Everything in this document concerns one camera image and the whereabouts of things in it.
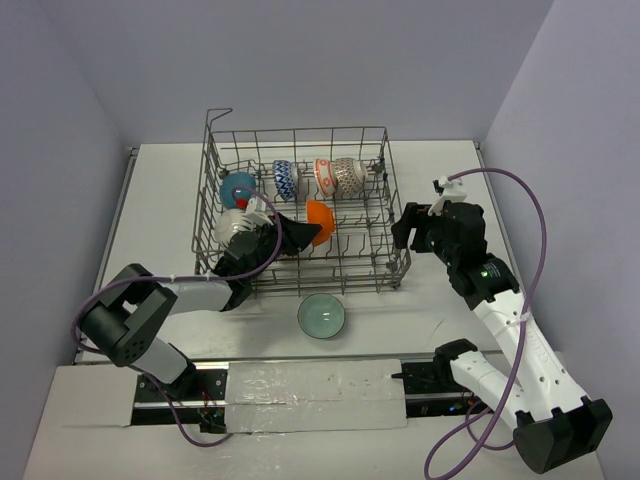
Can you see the grey wire dish rack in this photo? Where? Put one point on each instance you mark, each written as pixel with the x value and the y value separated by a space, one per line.
pixel 360 254

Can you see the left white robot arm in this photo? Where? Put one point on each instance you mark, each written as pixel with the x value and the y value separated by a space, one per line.
pixel 123 320

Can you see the green patterned bowl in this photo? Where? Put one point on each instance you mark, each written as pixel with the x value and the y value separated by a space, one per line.
pixel 321 316

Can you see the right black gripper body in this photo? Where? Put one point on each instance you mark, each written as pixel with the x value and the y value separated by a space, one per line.
pixel 435 241

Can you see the red patterned bowl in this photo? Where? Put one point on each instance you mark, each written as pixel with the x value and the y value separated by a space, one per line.
pixel 286 179

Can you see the grey patterned bowl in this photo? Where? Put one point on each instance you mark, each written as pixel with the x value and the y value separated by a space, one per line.
pixel 351 175

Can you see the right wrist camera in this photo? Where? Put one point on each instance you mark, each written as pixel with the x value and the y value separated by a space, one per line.
pixel 447 190

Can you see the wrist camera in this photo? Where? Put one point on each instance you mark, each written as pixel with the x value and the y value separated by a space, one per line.
pixel 447 190
pixel 252 212

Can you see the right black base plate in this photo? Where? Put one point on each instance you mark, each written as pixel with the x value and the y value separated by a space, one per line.
pixel 426 395

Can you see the plain blue bowl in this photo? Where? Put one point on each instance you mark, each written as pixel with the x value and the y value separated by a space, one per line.
pixel 236 190

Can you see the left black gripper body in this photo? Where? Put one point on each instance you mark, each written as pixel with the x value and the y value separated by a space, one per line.
pixel 279 235

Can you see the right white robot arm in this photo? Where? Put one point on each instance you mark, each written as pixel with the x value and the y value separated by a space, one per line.
pixel 552 418

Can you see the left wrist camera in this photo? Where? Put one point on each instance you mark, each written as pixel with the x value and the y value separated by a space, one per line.
pixel 252 212

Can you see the orange floral bowl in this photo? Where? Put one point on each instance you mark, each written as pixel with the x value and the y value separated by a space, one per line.
pixel 325 178

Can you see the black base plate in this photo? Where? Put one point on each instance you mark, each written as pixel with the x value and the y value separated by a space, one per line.
pixel 426 395
pixel 198 399

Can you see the plain white bowl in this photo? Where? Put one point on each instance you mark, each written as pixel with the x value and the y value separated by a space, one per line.
pixel 320 213

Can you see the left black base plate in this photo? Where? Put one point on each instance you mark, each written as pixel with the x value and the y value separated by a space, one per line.
pixel 198 399

